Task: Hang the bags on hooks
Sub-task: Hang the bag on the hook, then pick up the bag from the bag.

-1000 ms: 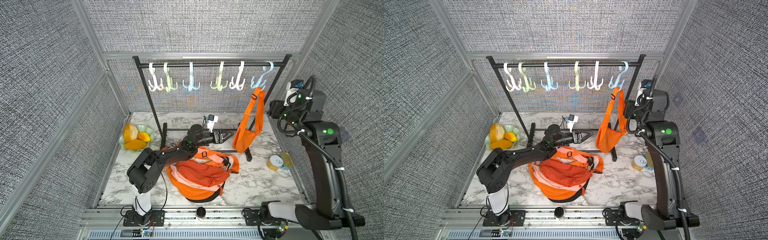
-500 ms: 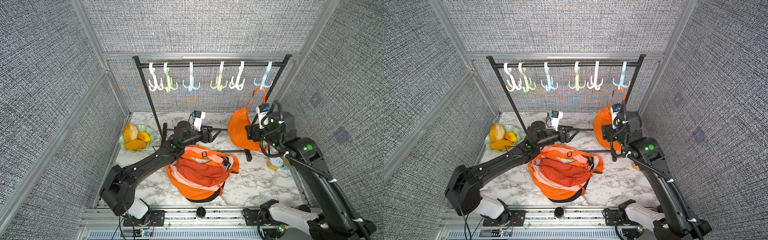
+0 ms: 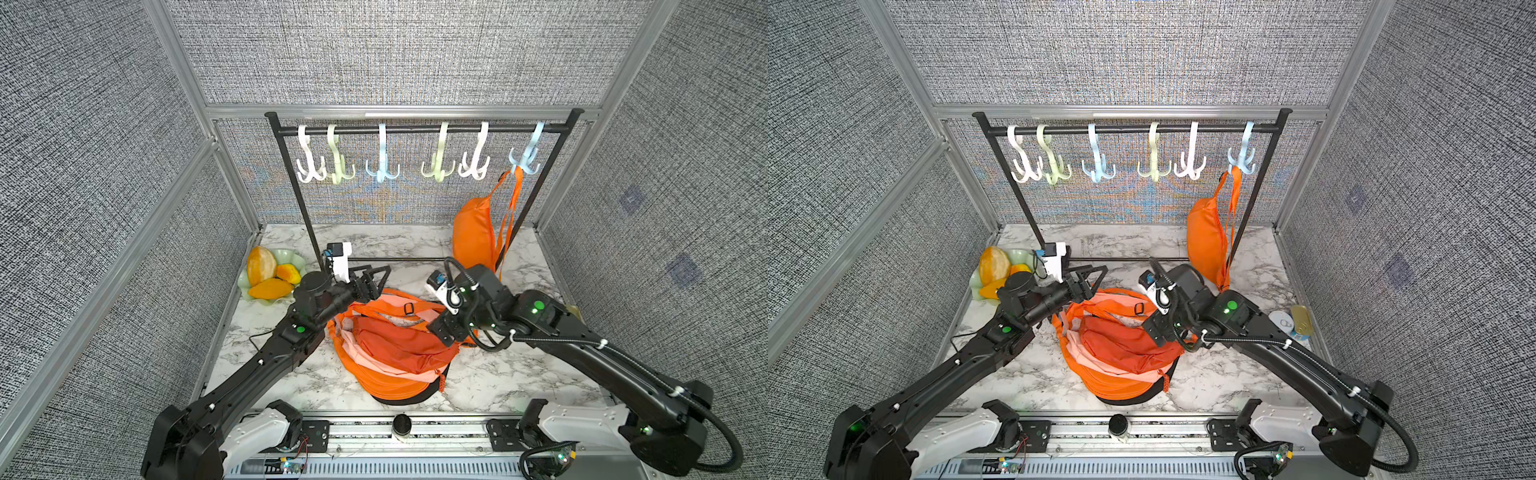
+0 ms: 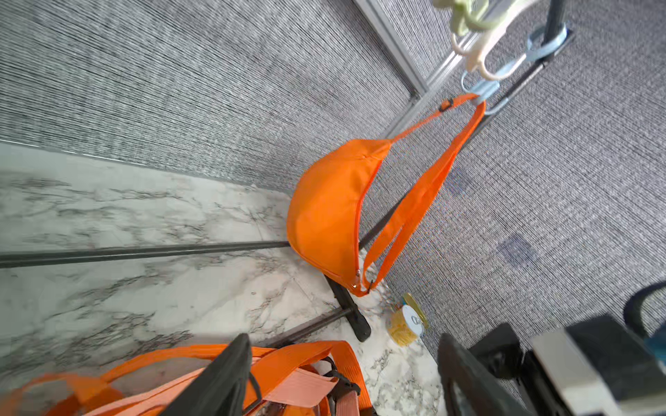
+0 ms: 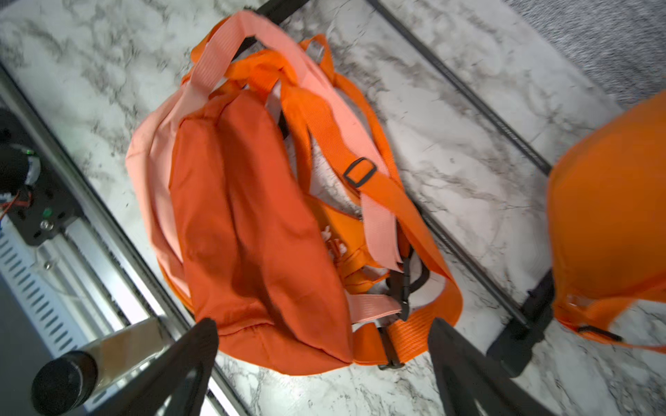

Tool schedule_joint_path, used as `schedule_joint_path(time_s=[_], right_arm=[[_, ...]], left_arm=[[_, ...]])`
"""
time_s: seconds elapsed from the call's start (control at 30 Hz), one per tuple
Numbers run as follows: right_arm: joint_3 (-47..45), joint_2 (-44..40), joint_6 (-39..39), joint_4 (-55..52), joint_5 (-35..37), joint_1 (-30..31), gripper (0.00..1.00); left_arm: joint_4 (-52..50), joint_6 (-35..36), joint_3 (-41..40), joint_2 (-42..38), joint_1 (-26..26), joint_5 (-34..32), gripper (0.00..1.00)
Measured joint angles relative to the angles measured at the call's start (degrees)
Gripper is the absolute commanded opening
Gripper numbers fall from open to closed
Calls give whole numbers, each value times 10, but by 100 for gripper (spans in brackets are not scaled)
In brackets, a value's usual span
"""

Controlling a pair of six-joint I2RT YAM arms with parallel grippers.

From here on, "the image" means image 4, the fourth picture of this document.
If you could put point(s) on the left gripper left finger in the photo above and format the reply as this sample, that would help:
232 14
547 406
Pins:
221 388

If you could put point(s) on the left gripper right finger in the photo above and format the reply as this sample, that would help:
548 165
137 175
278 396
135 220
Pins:
469 389

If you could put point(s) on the pink waist bag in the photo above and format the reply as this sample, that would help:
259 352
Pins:
299 389

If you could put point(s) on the bright orange waist bag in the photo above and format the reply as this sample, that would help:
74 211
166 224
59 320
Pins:
326 208

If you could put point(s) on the orange bag bottom pile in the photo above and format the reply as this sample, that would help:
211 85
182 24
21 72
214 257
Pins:
269 367

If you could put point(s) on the blue hook far right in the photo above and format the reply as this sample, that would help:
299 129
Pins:
537 48

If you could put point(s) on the green hook middle right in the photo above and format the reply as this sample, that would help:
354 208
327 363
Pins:
470 15

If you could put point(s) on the yellow tin can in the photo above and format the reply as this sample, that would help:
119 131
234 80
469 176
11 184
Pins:
405 326

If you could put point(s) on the black metal clothes rack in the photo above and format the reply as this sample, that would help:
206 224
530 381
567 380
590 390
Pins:
347 308

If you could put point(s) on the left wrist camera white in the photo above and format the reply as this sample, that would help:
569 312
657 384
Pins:
599 366

